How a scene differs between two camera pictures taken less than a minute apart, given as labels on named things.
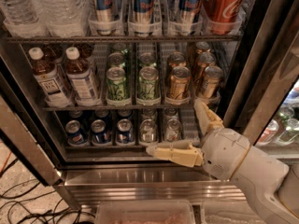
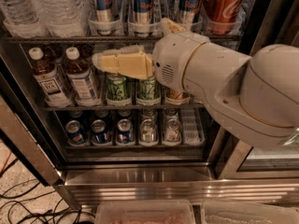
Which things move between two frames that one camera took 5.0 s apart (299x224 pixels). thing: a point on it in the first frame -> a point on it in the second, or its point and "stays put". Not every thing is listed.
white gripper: [223, 154] -> [173, 61]
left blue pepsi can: [74, 132] stays put
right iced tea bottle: [80, 78] stays put
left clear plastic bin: [145, 212] stays put
